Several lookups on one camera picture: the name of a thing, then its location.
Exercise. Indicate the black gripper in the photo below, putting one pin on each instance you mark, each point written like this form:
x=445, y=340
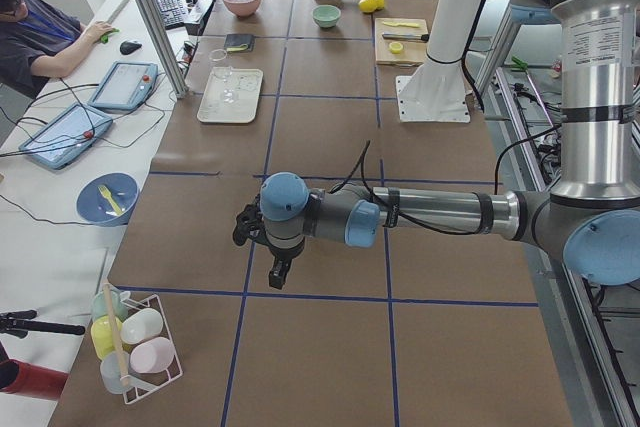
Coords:
x=283, y=254

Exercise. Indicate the green bowl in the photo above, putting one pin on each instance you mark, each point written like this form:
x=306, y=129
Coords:
x=326, y=16

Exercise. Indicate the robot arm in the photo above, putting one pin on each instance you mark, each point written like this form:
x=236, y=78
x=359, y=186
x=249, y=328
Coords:
x=588, y=219

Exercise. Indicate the blue bowl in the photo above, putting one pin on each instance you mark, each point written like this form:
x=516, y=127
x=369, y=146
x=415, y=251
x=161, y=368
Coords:
x=93, y=208

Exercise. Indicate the white cup in rack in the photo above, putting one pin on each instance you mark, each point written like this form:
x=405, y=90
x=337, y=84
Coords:
x=144, y=324

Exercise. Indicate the pink cup in rack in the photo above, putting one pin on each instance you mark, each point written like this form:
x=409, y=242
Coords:
x=152, y=356

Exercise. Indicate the cream bear tray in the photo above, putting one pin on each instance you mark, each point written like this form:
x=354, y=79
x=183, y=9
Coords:
x=231, y=96

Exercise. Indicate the yellow cup in rack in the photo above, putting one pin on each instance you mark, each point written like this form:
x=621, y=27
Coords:
x=101, y=336

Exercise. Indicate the yellow plastic fork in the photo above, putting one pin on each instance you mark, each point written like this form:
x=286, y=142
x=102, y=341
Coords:
x=108, y=196

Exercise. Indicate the clear wine glass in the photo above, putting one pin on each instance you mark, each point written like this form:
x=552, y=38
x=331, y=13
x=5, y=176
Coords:
x=220, y=64

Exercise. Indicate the far teach pendant tablet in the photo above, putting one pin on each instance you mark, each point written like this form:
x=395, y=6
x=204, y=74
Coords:
x=125, y=86

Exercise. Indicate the teach pendant tablet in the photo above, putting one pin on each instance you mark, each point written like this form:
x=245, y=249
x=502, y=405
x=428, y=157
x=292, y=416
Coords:
x=67, y=136
x=125, y=86

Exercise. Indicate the wooden cutting board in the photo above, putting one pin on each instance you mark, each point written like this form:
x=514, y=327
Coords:
x=400, y=41

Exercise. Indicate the near teach pendant tablet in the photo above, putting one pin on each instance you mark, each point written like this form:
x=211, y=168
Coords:
x=67, y=136

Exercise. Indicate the yellow plastic knife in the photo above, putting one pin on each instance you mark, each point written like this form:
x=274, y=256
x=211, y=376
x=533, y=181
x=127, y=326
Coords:
x=401, y=24

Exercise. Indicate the black computer mouse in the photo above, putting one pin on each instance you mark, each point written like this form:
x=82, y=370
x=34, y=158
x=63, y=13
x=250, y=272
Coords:
x=129, y=47

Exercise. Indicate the black keyboard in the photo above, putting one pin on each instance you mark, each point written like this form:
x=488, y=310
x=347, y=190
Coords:
x=172, y=12

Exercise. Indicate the seated person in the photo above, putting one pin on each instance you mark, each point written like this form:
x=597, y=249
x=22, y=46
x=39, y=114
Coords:
x=40, y=42

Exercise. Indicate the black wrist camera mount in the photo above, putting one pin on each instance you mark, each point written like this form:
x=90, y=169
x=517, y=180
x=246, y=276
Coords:
x=249, y=226

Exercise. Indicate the white wire cup rack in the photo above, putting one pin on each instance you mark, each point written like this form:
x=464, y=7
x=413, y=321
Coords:
x=134, y=345

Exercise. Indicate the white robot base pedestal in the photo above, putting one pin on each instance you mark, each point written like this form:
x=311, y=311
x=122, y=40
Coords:
x=436, y=92

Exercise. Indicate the metal handled knife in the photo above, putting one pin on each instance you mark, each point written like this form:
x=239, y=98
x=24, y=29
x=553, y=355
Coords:
x=407, y=37

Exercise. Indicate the aluminium frame post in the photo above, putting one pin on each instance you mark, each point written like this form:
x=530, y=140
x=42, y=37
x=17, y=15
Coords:
x=160, y=40

